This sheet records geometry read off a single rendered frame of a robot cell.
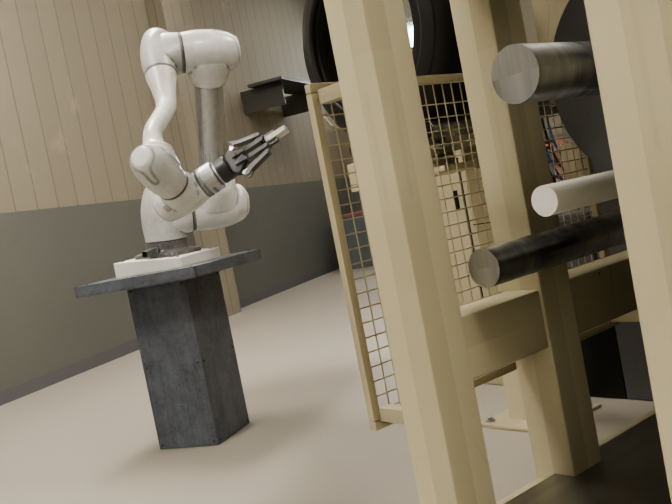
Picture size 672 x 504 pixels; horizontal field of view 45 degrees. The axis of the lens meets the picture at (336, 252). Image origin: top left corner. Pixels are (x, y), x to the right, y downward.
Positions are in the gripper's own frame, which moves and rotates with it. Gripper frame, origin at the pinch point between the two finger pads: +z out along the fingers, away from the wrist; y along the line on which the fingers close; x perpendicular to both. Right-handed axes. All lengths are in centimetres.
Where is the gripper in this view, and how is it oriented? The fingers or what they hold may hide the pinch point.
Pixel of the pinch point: (276, 135)
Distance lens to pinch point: 235.6
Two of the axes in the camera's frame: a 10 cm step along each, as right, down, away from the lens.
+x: -2.7, -2.4, -9.3
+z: 8.4, -5.3, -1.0
